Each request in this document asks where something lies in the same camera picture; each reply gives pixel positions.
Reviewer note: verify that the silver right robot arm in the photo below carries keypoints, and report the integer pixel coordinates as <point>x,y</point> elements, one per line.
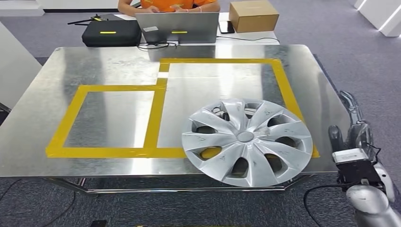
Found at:
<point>366,200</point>

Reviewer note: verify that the steel workbench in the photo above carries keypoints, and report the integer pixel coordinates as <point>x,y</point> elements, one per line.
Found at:
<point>109,69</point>

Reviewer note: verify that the grey laptop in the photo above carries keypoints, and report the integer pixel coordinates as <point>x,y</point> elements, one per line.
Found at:
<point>175,25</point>

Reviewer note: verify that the black carry bag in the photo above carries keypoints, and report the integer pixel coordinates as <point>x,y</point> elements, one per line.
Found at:
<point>109,39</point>

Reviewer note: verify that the person's right forearm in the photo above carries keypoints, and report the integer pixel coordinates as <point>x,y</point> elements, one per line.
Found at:
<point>128,8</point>

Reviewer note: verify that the brown cardboard box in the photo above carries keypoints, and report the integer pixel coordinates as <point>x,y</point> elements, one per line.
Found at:
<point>253,15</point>

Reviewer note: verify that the white cabinet panel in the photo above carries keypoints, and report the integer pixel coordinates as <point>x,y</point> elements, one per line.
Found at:
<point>15,69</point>

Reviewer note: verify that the person's left hand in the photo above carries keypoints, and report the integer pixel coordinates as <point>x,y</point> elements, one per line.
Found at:
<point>180,8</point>

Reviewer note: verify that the black flat block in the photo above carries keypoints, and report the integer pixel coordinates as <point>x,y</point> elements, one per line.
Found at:
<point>98,223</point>

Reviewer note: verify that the black phone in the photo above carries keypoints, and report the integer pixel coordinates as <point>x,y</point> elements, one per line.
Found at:
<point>226,27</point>

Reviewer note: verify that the person's right hand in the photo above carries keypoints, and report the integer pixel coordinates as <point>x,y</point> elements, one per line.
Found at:
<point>152,9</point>

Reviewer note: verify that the white block furniture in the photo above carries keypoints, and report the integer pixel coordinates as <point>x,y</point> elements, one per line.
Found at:
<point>382,15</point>

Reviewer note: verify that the silver wheel hubcap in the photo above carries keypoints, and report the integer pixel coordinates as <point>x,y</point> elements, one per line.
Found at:
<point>246,137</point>

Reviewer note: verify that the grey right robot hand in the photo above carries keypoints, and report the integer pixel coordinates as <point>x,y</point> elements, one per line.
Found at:
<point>360,137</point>

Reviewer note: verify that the person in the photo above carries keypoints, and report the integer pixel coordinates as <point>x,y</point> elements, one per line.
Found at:
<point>175,3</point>

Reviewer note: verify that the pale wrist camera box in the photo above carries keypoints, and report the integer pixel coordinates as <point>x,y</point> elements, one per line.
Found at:
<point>351,155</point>

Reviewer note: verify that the person's left forearm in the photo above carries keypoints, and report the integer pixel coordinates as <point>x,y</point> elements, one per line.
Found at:
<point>206,5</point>

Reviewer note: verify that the black antenna device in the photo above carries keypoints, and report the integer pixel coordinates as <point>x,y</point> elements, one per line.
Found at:
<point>94,18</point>

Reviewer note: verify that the white desk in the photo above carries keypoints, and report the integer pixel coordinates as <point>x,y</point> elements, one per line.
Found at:
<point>250,37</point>

